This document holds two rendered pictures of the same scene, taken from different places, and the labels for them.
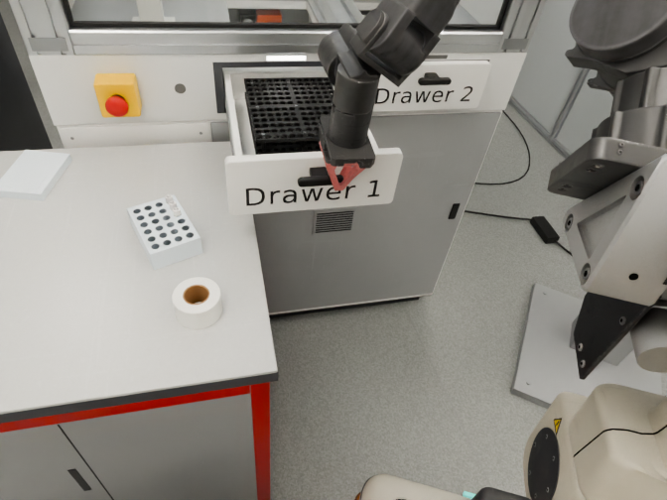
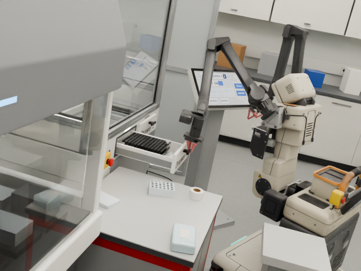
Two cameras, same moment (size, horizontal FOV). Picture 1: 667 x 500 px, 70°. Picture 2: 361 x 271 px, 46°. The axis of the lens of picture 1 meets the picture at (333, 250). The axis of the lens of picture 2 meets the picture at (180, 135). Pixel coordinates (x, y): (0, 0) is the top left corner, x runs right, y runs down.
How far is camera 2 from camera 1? 1.94 m
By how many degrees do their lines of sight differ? 56
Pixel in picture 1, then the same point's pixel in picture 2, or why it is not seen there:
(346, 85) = (201, 121)
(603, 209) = (271, 118)
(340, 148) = (198, 138)
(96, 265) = (163, 204)
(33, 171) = (103, 197)
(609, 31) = (259, 97)
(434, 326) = not seen: hidden behind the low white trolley
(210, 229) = not seen: hidden behind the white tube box
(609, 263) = (278, 123)
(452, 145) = not seen: hidden behind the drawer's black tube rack
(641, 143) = (272, 108)
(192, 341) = (205, 201)
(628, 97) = (265, 104)
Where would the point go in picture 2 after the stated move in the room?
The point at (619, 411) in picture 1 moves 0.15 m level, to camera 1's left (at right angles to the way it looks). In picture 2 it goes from (271, 159) to (260, 165)
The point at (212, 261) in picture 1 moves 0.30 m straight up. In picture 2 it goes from (177, 190) to (188, 134)
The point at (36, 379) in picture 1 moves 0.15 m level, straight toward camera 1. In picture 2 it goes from (201, 221) to (231, 221)
